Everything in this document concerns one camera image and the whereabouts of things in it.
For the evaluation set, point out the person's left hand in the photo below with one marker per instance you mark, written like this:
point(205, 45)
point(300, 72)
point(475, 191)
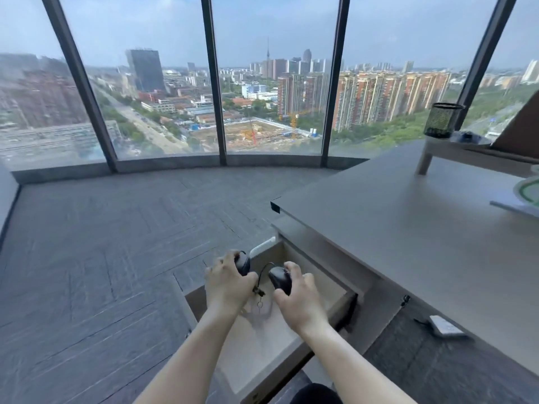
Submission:
point(227, 286)

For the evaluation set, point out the person's right hand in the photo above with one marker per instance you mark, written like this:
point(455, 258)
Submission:
point(303, 305)

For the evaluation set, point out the person's right thumb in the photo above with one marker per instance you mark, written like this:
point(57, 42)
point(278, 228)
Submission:
point(281, 297)

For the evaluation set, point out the person's right middle finger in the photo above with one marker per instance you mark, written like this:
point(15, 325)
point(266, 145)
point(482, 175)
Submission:
point(309, 282)

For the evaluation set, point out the person's left thumb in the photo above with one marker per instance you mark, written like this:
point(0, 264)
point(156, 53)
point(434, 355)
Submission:
point(251, 281)

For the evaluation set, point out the black oval device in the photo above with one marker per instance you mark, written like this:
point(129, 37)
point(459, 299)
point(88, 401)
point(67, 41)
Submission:
point(280, 279)

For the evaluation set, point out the black round device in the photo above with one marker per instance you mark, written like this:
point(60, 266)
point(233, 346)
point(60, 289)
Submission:
point(244, 263)

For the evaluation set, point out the person's right forearm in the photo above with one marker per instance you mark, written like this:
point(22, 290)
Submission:
point(353, 366)

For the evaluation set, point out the person's left forearm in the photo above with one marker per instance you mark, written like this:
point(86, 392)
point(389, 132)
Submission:
point(189, 357)

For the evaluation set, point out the beige open drawer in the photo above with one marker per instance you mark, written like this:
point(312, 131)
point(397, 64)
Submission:
point(261, 344)

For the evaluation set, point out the black key in lock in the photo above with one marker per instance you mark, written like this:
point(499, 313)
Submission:
point(406, 300)

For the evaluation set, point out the person's black trousers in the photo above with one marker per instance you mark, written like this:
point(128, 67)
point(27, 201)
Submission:
point(316, 395)

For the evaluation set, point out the grey desk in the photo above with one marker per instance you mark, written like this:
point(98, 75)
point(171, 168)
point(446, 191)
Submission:
point(421, 231)

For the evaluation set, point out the white power adapter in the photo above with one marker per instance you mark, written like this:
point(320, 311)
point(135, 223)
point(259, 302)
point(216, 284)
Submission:
point(445, 326)

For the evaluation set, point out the white monitor riser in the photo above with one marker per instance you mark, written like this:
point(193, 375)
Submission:
point(454, 153)

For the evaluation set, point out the black mesh pen holder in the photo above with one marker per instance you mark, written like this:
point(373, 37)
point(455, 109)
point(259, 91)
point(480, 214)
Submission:
point(442, 119)

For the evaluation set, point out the small blue object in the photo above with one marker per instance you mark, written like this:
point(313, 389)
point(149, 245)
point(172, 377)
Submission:
point(466, 137)

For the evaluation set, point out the brown board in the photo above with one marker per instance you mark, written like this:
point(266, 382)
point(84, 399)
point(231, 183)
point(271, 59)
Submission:
point(520, 130)

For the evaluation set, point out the dark window frame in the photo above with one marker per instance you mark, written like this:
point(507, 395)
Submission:
point(212, 79)

